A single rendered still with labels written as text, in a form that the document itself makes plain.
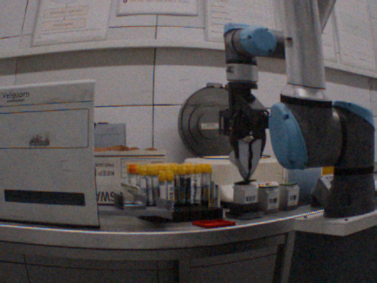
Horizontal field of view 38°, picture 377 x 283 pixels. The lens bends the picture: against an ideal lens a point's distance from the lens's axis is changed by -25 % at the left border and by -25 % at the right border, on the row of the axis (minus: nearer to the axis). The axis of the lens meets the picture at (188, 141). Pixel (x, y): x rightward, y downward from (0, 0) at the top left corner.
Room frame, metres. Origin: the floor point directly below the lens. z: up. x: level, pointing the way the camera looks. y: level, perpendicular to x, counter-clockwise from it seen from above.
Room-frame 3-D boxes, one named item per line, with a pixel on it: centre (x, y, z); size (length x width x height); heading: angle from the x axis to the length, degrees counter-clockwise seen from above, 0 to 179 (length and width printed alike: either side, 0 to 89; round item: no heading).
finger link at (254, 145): (1.56, -0.13, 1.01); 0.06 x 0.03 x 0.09; 27
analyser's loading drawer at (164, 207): (1.37, 0.14, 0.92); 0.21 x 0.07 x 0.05; 117
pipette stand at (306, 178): (1.69, -0.30, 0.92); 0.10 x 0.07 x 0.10; 111
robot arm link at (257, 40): (1.45, -0.16, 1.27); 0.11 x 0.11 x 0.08; 15
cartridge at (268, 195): (1.58, -0.19, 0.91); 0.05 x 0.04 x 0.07; 27
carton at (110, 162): (1.76, 0.22, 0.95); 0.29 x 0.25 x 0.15; 27
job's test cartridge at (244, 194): (1.53, -0.13, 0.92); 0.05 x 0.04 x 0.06; 27
